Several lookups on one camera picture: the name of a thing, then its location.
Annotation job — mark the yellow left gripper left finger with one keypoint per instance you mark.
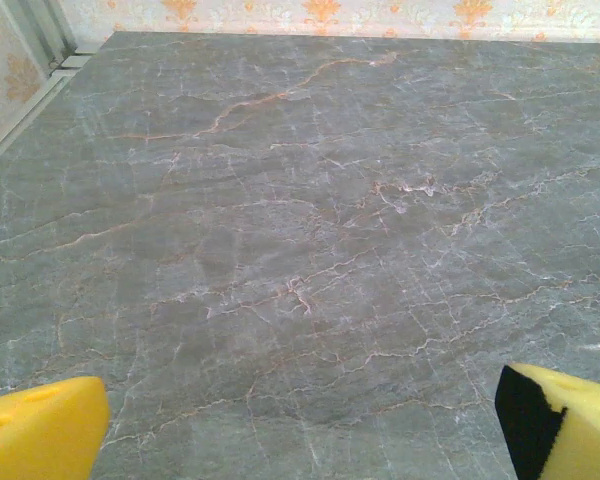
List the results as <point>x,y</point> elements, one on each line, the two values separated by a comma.
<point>40,430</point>

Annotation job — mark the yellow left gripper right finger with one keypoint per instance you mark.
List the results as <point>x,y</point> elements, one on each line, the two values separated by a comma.
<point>585,435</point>

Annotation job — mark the aluminium side rail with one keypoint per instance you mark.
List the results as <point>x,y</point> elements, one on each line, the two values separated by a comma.
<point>30,110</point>

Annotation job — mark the aluminium frame corner post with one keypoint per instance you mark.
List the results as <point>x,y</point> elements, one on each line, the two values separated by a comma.
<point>45,25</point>

